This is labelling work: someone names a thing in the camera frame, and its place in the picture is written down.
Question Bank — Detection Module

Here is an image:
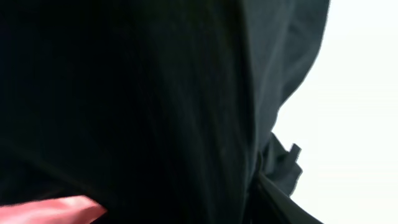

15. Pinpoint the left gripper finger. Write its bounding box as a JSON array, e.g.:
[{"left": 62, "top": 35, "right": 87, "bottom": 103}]
[{"left": 248, "top": 174, "right": 322, "bottom": 224}]

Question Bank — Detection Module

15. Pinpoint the pink shirt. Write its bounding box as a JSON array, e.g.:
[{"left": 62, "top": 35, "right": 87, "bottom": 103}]
[{"left": 1, "top": 196, "right": 106, "bottom": 224}]

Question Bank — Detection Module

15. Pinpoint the black garment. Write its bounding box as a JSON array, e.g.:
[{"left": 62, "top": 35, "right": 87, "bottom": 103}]
[{"left": 1, "top": 0, "right": 330, "bottom": 223}]

